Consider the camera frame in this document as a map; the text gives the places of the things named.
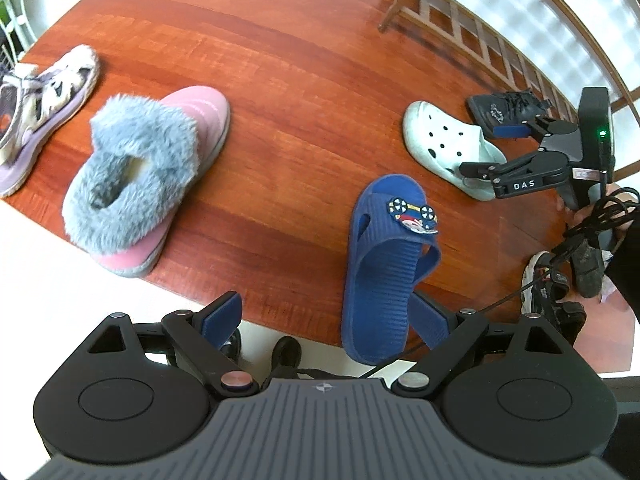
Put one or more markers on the mint green clog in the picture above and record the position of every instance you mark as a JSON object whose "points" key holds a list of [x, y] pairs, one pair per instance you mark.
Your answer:
{"points": [[440, 135]]}

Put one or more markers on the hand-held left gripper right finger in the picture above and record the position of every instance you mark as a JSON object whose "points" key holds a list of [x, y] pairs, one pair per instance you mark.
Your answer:
{"points": [[430, 317]]}

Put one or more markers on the person's right hand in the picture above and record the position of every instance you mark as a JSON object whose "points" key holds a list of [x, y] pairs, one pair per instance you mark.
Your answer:
{"points": [[570, 212]]}

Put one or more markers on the pink fur-lined boot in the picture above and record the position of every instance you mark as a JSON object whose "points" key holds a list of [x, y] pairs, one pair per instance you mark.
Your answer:
{"points": [[140, 125]]}

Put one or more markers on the brown wooden shoe rack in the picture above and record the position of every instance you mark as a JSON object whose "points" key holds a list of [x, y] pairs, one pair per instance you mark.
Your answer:
{"points": [[398, 0]]}

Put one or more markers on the blue rubber slipper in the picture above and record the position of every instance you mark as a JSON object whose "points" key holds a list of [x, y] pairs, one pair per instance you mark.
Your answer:
{"points": [[385, 260]]}

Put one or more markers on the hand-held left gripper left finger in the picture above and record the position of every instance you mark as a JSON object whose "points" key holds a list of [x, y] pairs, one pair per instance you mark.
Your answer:
{"points": [[222, 317]]}

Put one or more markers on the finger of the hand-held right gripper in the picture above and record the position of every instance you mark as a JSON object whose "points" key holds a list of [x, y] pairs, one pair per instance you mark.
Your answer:
{"points": [[480, 170], [510, 131]]}

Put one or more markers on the black wheel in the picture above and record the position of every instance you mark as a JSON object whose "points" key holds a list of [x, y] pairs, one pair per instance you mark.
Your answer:
{"points": [[287, 355]]}

